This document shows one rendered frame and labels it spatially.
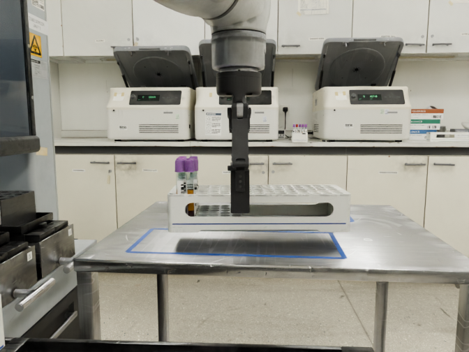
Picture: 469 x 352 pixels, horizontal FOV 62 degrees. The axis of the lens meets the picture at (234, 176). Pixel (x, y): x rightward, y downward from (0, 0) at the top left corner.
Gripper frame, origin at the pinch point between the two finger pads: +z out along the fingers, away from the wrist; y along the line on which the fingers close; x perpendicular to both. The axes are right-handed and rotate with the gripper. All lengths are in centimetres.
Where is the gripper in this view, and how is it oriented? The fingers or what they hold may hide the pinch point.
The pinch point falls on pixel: (239, 193)
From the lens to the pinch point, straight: 68.0
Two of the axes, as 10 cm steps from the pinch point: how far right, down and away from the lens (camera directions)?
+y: -0.1, -1.4, 9.9
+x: -10.0, 0.1, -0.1
